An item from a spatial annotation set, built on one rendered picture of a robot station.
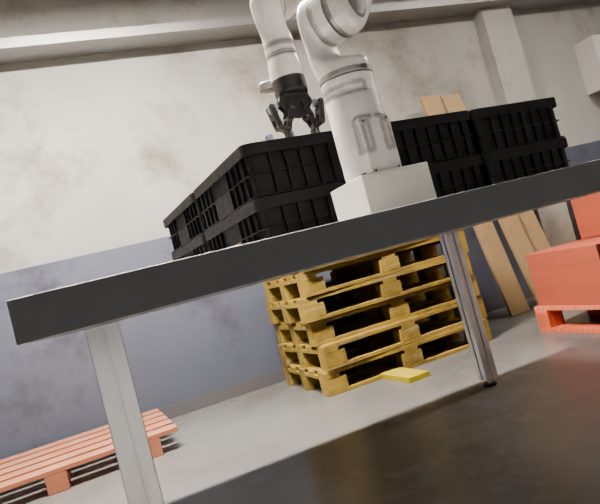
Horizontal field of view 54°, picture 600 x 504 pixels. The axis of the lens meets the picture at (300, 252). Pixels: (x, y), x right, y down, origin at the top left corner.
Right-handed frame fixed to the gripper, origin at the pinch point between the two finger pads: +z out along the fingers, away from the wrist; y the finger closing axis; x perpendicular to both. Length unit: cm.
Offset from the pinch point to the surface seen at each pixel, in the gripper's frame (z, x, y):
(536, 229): 43, 194, 274
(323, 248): 26, -59, -34
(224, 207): 9.6, 10.9, -18.3
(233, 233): 15.7, 11.4, -17.6
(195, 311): 36, 253, 32
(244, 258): 25, -59, -43
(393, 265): 38, 158, 122
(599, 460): 94, -3, 57
